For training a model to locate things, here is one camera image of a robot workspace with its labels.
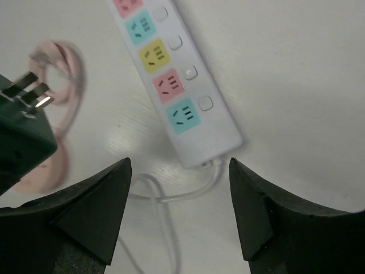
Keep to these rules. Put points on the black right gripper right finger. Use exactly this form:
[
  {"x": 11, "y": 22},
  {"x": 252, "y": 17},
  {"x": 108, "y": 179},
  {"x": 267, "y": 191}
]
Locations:
[{"x": 280, "y": 232}]

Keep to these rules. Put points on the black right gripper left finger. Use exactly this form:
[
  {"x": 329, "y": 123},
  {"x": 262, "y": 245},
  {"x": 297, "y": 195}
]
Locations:
[{"x": 73, "y": 230}]

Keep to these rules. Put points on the dark green cube plug adapter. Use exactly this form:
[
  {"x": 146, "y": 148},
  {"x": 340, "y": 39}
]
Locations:
[{"x": 26, "y": 135}]

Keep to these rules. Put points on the pink round socket hub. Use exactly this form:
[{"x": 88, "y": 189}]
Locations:
[{"x": 47, "y": 175}]

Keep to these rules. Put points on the white multicolour power strip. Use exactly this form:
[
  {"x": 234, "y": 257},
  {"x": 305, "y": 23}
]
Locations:
[{"x": 188, "y": 102}]

